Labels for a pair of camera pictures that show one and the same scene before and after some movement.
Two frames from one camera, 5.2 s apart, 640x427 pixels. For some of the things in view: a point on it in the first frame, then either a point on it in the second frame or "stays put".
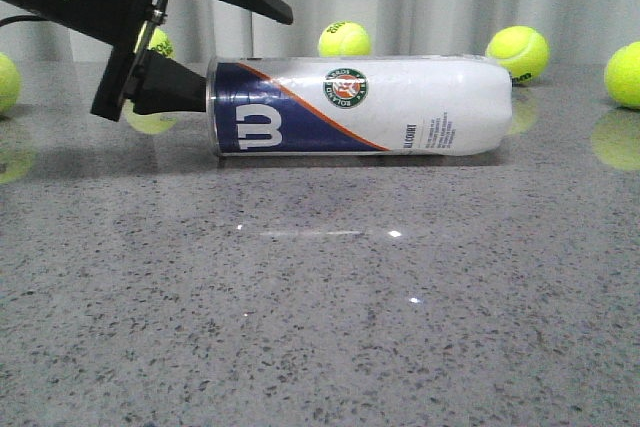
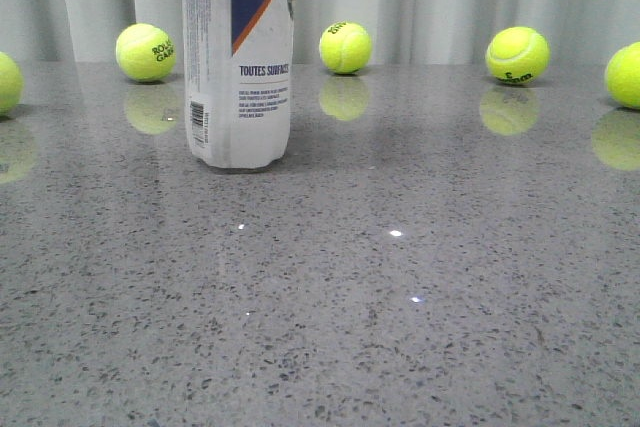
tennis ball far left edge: x=10 y=84 stays put
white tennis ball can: x=360 y=106 -> x=237 y=9
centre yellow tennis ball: x=344 y=39 stays put
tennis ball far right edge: x=622 y=76 stays put
